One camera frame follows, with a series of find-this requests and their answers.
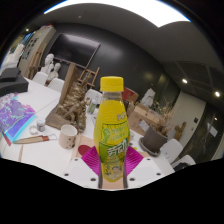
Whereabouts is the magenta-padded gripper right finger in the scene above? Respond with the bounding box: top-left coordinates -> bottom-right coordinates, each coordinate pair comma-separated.
123,146 -> 165,190

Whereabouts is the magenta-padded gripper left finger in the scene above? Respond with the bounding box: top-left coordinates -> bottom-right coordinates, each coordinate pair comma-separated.
63,145 -> 101,190

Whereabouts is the yellow drink bottle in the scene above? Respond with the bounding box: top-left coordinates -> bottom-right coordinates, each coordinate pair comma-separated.
93,76 -> 131,183

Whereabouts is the flat round red coaster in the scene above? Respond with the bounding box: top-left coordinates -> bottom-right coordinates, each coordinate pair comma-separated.
77,144 -> 92,157

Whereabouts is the potted dried plant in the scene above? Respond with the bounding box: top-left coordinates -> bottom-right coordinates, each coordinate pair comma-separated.
139,99 -> 174,157

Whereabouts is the white chair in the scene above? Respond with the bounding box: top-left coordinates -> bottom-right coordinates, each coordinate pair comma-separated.
32,71 -> 49,86
159,138 -> 184,164
84,89 -> 103,104
47,77 -> 65,93
171,154 -> 197,172

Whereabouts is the white dotted cup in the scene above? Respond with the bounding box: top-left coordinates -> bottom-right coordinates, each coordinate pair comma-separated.
58,124 -> 79,150

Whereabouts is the cardboard box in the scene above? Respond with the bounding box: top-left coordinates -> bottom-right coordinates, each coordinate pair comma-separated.
128,103 -> 158,134

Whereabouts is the wooden figure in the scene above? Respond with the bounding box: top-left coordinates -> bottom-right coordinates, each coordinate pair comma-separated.
174,121 -> 188,142

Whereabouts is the small white paint jar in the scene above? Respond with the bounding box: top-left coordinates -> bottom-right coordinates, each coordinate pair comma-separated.
35,118 -> 47,133

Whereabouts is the clear plastic bottle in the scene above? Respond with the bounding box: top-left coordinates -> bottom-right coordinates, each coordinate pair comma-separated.
88,97 -> 99,116

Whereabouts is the brown wooden sculpture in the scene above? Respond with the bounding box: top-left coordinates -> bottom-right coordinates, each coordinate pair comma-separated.
45,62 -> 91,133

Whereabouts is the white statue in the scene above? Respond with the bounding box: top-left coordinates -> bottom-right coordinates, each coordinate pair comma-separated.
140,88 -> 156,108

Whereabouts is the red box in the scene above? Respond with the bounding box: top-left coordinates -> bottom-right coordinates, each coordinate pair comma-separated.
121,87 -> 140,104

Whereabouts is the purple and teal print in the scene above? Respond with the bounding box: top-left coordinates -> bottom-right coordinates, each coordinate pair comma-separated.
0,93 -> 38,143

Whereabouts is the wooden easel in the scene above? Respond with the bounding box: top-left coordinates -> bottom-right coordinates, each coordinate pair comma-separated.
28,49 -> 44,79
78,66 -> 101,89

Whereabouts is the white plaster bust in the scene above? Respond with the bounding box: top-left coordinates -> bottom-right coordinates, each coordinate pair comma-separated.
39,53 -> 55,75
49,62 -> 62,83

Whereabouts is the black box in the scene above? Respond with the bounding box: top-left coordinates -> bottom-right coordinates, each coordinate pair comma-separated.
0,67 -> 30,98

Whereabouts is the white shelf cabinet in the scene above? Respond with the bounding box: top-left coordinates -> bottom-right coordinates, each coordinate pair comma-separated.
18,24 -> 58,78

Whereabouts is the white ceiling light panel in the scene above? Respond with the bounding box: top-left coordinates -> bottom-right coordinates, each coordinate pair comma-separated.
43,0 -> 192,28

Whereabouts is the wooden-handled tool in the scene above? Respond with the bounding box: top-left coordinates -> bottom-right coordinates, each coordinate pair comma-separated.
13,133 -> 58,145

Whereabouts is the black wall screen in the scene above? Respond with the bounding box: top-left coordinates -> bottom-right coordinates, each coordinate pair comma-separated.
46,33 -> 102,69

